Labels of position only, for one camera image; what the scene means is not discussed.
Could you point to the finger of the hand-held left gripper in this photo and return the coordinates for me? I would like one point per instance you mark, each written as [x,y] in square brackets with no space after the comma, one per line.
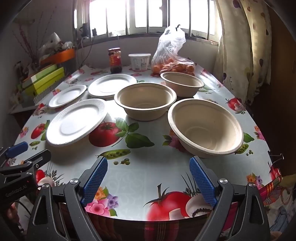
[39,158]
[17,148]

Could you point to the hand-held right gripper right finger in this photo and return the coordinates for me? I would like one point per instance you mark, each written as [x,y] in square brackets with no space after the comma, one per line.
[203,183]

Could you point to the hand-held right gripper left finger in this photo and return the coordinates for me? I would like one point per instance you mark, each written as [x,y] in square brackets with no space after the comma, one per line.
[96,180]

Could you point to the beige paper bowl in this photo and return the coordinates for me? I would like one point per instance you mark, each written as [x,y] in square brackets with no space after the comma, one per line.
[148,98]
[208,129]
[182,81]

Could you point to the small white foam plate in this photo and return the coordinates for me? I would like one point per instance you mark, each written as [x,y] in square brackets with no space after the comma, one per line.
[67,96]

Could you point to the stack of white paper plates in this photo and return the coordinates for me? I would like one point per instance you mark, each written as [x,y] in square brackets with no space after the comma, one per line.
[111,85]

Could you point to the grey side shelf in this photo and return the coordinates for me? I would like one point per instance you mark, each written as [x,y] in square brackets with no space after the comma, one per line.
[23,106]

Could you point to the striped cardboard box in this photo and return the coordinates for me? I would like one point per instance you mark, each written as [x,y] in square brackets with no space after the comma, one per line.
[45,96]

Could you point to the vegetable print tablecloth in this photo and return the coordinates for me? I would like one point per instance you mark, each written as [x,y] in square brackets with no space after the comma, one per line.
[148,148]

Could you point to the red plaid cloth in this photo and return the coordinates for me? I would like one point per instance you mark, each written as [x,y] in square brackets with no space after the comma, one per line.
[152,231]

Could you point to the lime green box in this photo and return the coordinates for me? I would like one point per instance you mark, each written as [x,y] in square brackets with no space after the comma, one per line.
[46,80]

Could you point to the black binder clip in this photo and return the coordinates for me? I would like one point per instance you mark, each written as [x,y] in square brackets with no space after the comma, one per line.
[276,155]

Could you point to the white and green box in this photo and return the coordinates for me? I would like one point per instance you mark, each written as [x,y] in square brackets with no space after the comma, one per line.
[45,69]

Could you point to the dried red twigs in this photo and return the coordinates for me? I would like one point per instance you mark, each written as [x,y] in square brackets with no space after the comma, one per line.
[35,55]

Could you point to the orange box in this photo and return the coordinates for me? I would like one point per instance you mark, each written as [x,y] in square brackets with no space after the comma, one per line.
[62,55]

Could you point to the pile of oranges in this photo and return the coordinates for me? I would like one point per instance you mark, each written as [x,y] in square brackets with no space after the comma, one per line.
[175,67]

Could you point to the chili sauce glass jar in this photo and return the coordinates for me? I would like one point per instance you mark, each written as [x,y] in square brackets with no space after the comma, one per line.
[115,61]

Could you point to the white plastic tub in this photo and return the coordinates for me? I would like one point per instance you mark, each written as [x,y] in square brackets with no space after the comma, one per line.
[140,62]

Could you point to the black power adapter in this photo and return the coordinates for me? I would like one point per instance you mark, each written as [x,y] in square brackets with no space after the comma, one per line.
[84,29]

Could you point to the small black plug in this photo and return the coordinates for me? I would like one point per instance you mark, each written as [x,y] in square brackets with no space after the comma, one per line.
[94,31]

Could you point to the floral print curtain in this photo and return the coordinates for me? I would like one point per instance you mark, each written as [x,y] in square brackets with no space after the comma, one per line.
[245,46]

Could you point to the clear plastic bag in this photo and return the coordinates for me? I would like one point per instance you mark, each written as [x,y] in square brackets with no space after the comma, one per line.
[171,39]

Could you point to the black window latch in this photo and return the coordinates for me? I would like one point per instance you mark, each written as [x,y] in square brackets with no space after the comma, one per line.
[178,27]

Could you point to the barred window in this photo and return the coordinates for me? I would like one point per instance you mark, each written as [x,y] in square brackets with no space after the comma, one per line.
[128,20]

